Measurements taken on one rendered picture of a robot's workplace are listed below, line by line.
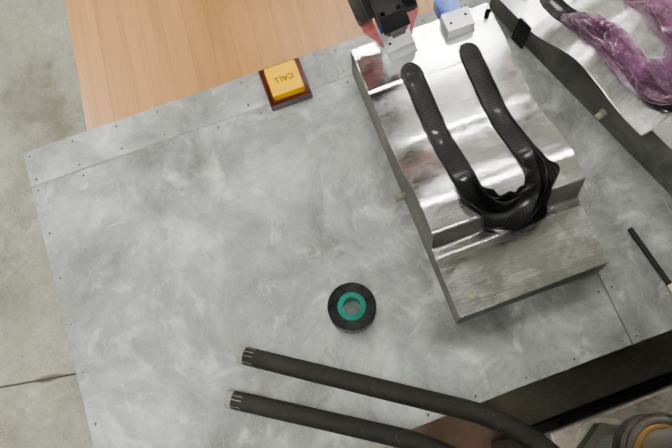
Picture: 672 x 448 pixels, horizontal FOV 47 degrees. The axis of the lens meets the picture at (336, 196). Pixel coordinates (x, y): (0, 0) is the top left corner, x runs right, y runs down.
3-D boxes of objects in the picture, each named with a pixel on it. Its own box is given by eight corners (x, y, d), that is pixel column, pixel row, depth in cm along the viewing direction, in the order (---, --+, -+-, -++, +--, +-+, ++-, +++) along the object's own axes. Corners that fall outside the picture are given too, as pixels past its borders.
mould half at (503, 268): (352, 73, 144) (349, 36, 131) (481, 28, 145) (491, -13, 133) (456, 324, 128) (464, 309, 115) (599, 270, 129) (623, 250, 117)
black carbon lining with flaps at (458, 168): (394, 72, 136) (395, 45, 127) (479, 43, 137) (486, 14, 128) (472, 251, 125) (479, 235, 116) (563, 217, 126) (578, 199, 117)
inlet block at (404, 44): (362, -4, 137) (358, -15, 132) (387, -16, 136) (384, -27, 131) (390, 61, 135) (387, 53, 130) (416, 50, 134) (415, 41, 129)
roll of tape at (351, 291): (385, 314, 129) (385, 311, 126) (347, 343, 128) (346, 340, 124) (357, 277, 131) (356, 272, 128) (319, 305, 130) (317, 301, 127)
